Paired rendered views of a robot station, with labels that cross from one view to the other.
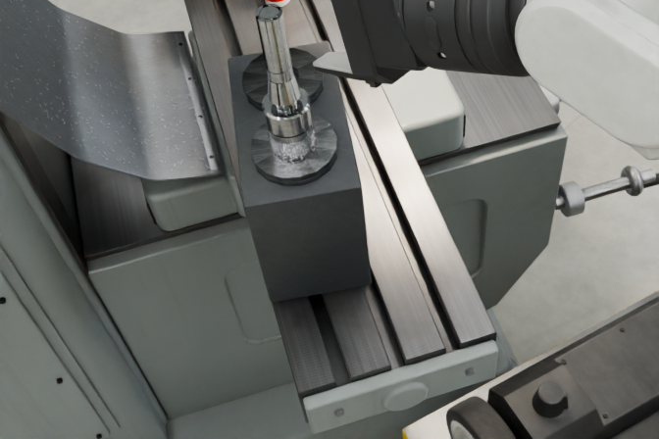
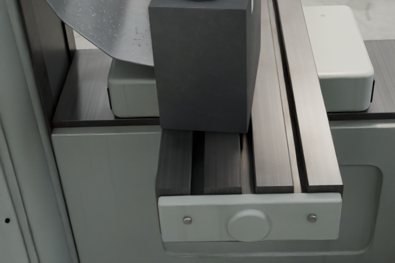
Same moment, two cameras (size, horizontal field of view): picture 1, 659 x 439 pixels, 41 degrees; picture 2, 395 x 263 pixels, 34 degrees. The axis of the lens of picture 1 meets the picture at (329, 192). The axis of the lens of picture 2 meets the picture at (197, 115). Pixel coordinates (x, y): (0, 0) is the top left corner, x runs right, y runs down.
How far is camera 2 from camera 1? 39 cm
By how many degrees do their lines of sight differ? 18
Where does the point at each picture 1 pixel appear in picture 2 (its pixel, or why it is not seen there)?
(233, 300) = not seen: hidden behind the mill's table
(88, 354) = (34, 205)
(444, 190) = (347, 147)
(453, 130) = (361, 89)
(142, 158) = (110, 43)
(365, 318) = (233, 153)
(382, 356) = (237, 179)
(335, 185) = (226, 5)
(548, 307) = not seen: outside the picture
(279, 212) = (176, 20)
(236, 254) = not seen: hidden behind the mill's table
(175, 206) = (127, 93)
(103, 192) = (83, 87)
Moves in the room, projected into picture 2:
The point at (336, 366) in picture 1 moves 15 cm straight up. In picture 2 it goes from (197, 186) to (190, 88)
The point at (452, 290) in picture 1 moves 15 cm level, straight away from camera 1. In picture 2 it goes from (314, 150) to (342, 88)
